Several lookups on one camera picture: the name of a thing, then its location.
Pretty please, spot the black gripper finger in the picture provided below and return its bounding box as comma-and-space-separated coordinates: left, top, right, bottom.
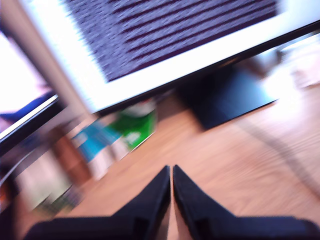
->
172, 164, 241, 240
109, 164, 172, 240

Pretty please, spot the green chewing gum bag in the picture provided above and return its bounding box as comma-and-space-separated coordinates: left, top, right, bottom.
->
109, 99, 159, 151

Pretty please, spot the brown cardboard box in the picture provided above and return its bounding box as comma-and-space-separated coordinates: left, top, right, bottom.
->
49, 128, 91, 186

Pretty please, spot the black Huawei monitor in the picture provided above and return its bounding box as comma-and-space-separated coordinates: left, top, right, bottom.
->
18, 0, 320, 131

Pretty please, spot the black ASUS monitor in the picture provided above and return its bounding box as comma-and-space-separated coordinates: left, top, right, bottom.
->
0, 31, 66, 157

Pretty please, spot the black power cable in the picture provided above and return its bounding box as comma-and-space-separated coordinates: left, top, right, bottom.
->
233, 119, 320, 199

